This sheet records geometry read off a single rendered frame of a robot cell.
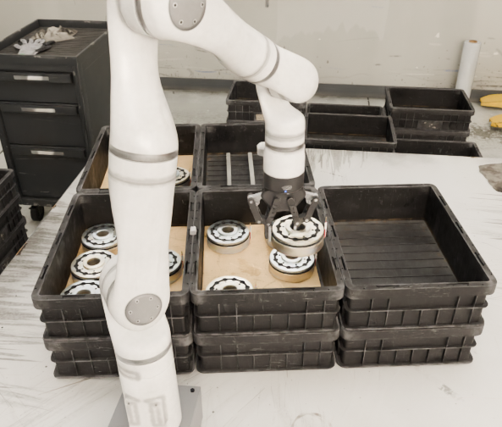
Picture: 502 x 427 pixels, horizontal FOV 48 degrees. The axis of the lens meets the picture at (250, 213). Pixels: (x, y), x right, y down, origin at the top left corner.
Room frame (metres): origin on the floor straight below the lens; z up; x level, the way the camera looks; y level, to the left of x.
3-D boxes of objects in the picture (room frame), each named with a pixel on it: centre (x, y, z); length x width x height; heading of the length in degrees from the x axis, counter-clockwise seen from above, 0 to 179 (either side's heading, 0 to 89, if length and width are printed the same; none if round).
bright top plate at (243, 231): (1.13, 0.05, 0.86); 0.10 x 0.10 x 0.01
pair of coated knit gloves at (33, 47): (2.60, 1.02, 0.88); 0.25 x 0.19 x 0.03; 173
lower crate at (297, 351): (1.02, -0.02, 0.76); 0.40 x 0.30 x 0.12; 3
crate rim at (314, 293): (1.02, -0.02, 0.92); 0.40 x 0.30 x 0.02; 3
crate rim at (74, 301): (1.01, 0.28, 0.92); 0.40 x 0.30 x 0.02; 3
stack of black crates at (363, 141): (2.34, -0.44, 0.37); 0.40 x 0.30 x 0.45; 83
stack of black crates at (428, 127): (2.68, -0.89, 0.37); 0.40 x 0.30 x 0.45; 83
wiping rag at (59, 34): (2.83, 0.96, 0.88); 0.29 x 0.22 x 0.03; 173
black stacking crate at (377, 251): (1.04, -0.32, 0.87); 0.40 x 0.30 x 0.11; 3
